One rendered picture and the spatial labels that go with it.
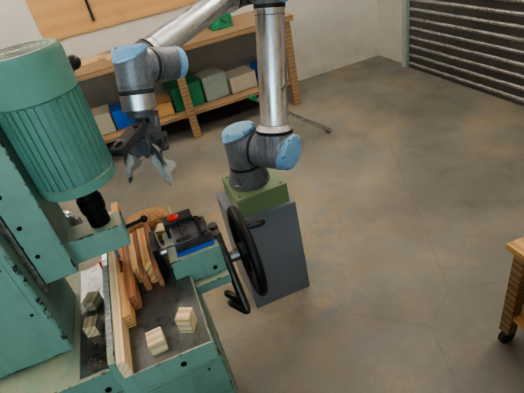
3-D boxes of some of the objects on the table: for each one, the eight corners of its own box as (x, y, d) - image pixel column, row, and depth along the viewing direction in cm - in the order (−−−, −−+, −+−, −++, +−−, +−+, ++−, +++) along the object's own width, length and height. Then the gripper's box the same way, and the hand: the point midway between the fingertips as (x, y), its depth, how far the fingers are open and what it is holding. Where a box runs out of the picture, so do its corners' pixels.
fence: (124, 378, 87) (114, 362, 84) (116, 382, 87) (106, 366, 84) (110, 225, 136) (104, 212, 133) (105, 227, 135) (98, 214, 132)
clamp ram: (190, 267, 111) (180, 241, 106) (163, 277, 110) (151, 252, 105) (183, 247, 118) (174, 222, 113) (158, 256, 117) (147, 232, 112)
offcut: (164, 336, 94) (160, 326, 92) (168, 349, 91) (163, 338, 89) (150, 343, 93) (144, 333, 91) (153, 356, 90) (147, 346, 88)
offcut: (197, 320, 96) (192, 306, 94) (193, 333, 93) (188, 320, 91) (185, 320, 97) (178, 307, 94) (180, 333, 94) (174, 320, 92)
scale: (112, 344, 88) (112, 344, 88) (106, 347, 88) (106, 346, 88) (104, 220, 128) (104, 220, 128) (100, 221, 128) (99, 221, 128)
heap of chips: (171, 221, 131) (167, 211, 129) (127, 237, 129) (122, 228, 127) (166, 207, 139) (163, 197, 136) (125, 221, 136) (120, 212, 134)
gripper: (181, 107, 111) (192, 178, 117) (125, 110, 120) (139, 176, 126) (161, 112, 104) (174, 188, 110) (103, 115, 113) (118, 185, 119)
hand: (148, 185), depth 116 cm, fingers open, 14 cm apart
